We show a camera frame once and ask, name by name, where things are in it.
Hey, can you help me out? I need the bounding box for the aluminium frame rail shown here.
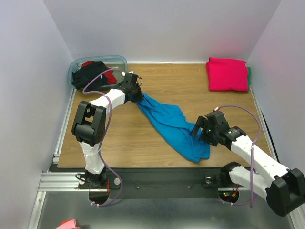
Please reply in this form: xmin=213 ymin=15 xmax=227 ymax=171
xmin=38 ymin=90 xmax=81 ymax=191

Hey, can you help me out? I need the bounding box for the black t shirt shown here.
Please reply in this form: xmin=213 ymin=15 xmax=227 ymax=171
xmin=72 ymin=68 xmax=107 ymax=90

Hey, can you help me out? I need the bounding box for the pink cloth at bottom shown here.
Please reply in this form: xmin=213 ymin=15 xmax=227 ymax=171
xmin=56 ymin=219 xmax=79 ymax=229

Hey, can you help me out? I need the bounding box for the red t shirt in bin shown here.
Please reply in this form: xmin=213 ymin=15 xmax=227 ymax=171
xmin=81 ymin=61 xmax=117 ymax=85

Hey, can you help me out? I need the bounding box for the blue t shirt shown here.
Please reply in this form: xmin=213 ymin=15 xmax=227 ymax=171
xmin=137 ymin=93 xmax=210 ymax=164

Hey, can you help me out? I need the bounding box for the folded pink t shirt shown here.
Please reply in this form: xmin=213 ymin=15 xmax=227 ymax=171
xmin=206 ymin=57 xmax=249 ymax=92

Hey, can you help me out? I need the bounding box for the clear blue plastic bin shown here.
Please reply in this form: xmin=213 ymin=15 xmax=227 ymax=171
xmin=68 ymin=55 xmax=128 ymax=90

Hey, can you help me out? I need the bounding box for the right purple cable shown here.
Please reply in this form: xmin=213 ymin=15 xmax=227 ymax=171
xmin=214 ymin=105 xmax=263 ymax=208

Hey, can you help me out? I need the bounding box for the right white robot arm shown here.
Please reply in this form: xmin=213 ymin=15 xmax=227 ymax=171
xmin=191 ymin=110 xmax=305 ymax=217

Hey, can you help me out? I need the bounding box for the folded green t shirt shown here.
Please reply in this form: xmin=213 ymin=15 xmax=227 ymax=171
xmin=247 ymin=67 xmax=251 ymax=89

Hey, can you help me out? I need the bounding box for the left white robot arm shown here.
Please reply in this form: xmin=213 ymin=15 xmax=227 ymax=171
xmin=71 ymin=72 xmax=143 ymax=188

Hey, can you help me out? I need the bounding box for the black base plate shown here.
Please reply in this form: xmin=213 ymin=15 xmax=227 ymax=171
xmin=52 ymin=167 xmax=233 ymax=203

